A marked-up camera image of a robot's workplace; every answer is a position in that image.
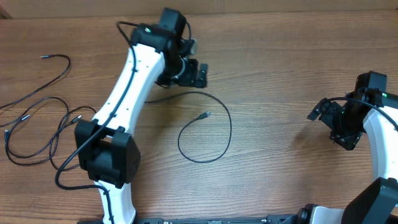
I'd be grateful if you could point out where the black thin cable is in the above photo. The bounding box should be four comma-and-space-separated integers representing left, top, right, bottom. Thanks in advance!
0, 54, 72, 159

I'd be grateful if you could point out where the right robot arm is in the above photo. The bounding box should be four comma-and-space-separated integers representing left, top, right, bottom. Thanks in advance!
285, 71, 397, 224

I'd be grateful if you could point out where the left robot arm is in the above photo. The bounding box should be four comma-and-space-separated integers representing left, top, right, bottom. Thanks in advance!
74, 8, 208, 223

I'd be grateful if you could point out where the short black usb cable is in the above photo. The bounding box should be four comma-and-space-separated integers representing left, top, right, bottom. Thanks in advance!
3, 105, 98, 171

